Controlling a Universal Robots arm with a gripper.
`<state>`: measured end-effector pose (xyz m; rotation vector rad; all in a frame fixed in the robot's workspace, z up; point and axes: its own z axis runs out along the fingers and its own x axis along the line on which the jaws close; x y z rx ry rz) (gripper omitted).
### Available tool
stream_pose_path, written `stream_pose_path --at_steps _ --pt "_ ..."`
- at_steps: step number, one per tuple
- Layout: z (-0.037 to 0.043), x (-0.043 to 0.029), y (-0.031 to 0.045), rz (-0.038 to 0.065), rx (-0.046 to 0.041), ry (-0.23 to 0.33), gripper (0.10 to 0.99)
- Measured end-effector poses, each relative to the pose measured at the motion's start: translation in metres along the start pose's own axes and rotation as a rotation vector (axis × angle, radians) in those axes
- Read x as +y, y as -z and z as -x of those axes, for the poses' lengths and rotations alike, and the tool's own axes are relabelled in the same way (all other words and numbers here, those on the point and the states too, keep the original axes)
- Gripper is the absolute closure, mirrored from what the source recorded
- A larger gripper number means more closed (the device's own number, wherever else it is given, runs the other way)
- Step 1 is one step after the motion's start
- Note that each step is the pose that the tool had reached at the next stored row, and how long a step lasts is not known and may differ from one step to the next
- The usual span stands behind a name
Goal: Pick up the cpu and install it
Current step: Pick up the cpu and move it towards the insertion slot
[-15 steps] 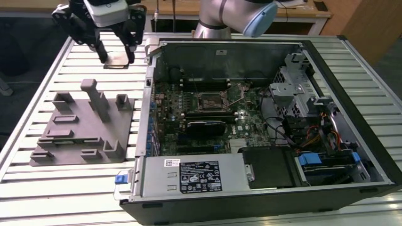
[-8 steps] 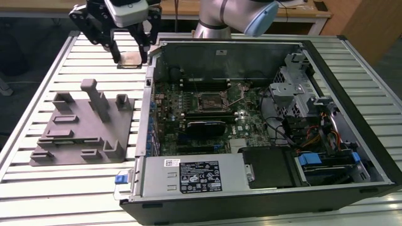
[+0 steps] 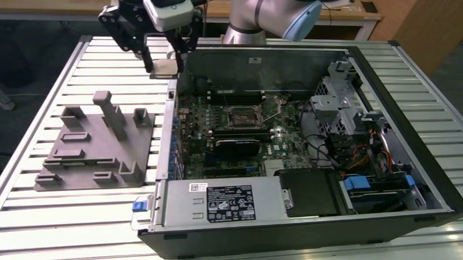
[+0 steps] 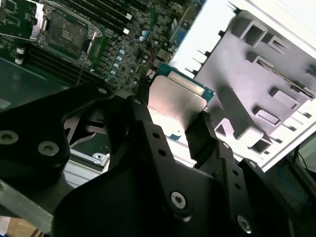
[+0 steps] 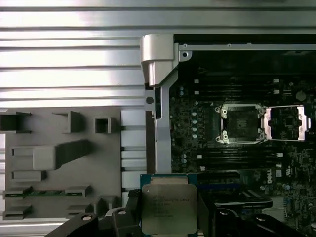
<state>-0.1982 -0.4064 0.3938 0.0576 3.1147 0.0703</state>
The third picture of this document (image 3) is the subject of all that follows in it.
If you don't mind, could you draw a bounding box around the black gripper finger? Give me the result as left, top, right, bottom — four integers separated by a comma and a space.
97, 5, 153, 74
165, 12, 204, 73

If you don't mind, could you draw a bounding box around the silver square CPU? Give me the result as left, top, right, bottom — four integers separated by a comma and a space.
149, 59, 180, 79

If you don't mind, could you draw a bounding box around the CPU socket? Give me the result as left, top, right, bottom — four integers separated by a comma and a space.
225, 105, 262, 129

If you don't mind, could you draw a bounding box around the black RAM slot bank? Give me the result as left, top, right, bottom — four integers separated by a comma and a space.
212, 128, 272, 142
208, 90, 268, 100

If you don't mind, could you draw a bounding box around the black graphics card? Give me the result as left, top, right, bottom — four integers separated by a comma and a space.
212, 138, 260, 159

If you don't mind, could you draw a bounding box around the grey parts rack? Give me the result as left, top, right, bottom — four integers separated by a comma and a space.
32, 90, 156, 192

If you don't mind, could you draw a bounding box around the metal disk bay cage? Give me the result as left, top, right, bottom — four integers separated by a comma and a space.
310, 61, 365, 136

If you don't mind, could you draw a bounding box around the wooden desk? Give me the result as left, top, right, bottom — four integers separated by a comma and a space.
0, 0, 384, 41

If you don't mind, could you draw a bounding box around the silver chipset heatsink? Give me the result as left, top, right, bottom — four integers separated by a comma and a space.
262, 159, 286, 177

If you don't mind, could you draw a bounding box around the green motherboard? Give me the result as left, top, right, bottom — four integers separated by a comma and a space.
176, 93, 314, 181

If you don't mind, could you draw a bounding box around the silver power supply unit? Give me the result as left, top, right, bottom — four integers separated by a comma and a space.
150, 177, 293, 231

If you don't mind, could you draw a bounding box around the wooden cabinet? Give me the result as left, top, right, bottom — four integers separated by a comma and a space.
368, 0, 463, 74

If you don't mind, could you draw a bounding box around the hard disk in blue carrier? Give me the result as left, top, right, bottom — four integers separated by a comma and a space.
341, 175, 415, 213

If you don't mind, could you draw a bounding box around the black PC case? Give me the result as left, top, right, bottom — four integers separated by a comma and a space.
136, 40, 463, 258

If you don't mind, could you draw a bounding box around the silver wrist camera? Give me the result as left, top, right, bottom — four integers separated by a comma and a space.
142, 0, 194, 32

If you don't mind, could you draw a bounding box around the coloured power wire bundle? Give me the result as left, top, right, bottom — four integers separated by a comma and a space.
346, 143, 394, 174

